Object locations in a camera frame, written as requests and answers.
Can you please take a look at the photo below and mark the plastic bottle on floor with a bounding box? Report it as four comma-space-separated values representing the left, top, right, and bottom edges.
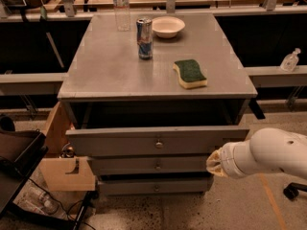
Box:
29, 187, 67, 219

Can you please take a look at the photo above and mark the grey drawer cabinet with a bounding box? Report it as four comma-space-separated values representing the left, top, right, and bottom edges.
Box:
59, 13, 257, 184

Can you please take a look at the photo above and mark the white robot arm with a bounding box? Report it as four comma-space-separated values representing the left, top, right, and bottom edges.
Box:
206, 127, 307, 179

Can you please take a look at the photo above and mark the green yellow sponge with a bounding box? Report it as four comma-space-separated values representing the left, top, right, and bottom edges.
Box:
173, 59, 207, 89

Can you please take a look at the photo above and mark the white bowl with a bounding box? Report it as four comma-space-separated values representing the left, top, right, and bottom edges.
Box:
153, 16, 185, 38

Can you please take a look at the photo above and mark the grey bottom drawer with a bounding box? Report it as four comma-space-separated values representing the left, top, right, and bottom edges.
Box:
98, 176, 213, 196

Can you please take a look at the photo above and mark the black tray cart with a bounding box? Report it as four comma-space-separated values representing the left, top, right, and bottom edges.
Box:
0, 114, 48, 215

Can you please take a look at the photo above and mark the wooden box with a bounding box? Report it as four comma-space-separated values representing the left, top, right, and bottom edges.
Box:
39, 103, 95, 191

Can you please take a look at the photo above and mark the clear hand sanitizer bottle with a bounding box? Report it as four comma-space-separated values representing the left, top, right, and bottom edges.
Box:
280, 48, 301, 72

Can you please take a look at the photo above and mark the grey drawer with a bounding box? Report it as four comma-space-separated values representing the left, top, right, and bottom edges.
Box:
88, 155, 207, 175
98, 176, 213, 196
66, 126, 248, 157

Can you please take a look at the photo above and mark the blue silver energy drink can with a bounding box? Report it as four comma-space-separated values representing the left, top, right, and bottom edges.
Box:
136, 17, 153, 59

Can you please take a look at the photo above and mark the grey middle drawer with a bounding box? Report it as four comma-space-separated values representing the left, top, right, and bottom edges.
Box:
88, 155, 207, 175

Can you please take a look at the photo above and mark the grey top drawer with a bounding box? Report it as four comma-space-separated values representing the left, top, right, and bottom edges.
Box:
66, 126, 248, 157

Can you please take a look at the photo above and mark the clear plastic water bottle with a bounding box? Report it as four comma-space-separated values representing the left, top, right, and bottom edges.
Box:
113, 0, 130, 32

